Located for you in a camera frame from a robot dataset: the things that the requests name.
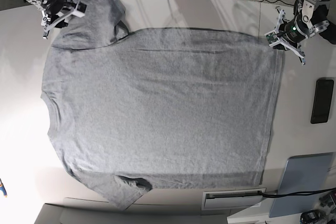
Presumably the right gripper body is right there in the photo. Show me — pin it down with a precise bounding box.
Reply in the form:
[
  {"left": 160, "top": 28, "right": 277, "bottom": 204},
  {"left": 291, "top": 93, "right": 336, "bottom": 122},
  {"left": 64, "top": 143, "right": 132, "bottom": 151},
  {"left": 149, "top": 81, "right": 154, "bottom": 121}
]
[{"left": 41, "top": 0, "right": 77, "bottom": 39}]

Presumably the black power cable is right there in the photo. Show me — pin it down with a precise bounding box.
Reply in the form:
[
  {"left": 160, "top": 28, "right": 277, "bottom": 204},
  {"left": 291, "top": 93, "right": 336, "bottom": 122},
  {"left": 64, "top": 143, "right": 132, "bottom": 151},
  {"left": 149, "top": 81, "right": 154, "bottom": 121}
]
[{"left": 258, "top": 187, "right": 336, "bottom": 199}]

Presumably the grey T-shirt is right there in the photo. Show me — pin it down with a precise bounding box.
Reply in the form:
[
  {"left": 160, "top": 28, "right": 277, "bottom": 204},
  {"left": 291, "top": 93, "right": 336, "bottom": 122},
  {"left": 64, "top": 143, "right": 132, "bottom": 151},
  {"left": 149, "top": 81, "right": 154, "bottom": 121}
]
[{"left": 41, "top": 0, "right": 284, "bottom": 210}]

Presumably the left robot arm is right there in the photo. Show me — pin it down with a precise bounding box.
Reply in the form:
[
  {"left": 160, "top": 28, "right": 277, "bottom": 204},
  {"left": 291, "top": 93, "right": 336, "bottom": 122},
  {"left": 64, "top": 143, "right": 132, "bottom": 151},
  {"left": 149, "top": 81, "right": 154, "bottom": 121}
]
[{"left": 265, "top": 0, "right": 335, "bottom": 65}]

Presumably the blue-grey tablet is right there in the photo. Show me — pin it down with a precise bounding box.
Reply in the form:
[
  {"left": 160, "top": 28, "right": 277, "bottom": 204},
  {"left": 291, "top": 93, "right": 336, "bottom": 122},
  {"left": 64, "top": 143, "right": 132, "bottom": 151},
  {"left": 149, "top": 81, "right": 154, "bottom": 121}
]
[{"left": 269, "top": 153, "right": 333, "bottom": 218}]

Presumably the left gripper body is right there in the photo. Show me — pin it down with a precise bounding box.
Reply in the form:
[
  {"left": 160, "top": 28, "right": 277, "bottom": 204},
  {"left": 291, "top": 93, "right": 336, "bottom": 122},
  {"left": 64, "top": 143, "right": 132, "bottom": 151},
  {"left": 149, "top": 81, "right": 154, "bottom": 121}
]
[{"left": 272, "top": 8, "right": 308, "bottom": 66}]

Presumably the blue orange tool handle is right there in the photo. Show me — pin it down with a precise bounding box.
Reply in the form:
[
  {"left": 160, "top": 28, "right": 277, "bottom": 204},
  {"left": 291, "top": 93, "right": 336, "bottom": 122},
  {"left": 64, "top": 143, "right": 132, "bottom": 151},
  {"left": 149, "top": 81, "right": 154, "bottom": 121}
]
[{"left": 0, "top": 180, "right": 7, "bottom": 197}]

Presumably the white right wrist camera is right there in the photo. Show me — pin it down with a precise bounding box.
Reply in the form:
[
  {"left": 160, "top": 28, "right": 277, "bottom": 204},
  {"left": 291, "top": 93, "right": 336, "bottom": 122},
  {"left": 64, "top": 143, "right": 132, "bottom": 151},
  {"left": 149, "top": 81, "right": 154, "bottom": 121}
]
[{"left": 72, "top": 1, "right": 87, "bottom": 18}]

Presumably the black smartphone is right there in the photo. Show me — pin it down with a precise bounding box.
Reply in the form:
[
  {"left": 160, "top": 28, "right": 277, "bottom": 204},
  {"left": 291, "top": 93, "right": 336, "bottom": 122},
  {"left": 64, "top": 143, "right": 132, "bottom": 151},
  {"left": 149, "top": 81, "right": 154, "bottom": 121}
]
[{"left": 310, "top": 78, "right": 334, "bottom": 124}]

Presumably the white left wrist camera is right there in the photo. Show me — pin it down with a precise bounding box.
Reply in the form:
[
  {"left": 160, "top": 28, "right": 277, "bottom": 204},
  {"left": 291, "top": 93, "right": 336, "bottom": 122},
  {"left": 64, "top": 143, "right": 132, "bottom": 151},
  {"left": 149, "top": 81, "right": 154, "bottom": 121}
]
[{"left": 265, "top": 30, "right": 278, "bottom": 45}]

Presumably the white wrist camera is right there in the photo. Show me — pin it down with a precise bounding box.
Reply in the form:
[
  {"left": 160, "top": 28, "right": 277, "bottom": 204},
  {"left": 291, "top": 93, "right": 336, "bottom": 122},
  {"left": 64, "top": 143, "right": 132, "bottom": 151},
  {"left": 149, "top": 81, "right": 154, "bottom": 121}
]
[
  {"left": 72, "top": 1, "right": 87, "bottom": 18},
  {"left": 265, "top": 30, "right": 278, "bottom": 45}
]

